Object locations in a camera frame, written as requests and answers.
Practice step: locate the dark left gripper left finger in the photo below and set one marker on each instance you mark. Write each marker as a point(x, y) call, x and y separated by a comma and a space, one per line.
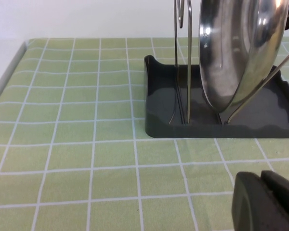
point(253, 207)

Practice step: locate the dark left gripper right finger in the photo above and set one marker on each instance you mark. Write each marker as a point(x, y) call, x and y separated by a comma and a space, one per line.
point(287, 197)

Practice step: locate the steel pot lid black knob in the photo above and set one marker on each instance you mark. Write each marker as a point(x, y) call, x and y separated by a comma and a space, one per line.
point(231, 60)

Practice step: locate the green checkered tablecloth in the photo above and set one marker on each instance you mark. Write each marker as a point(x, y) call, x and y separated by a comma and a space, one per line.
point(86, 156)

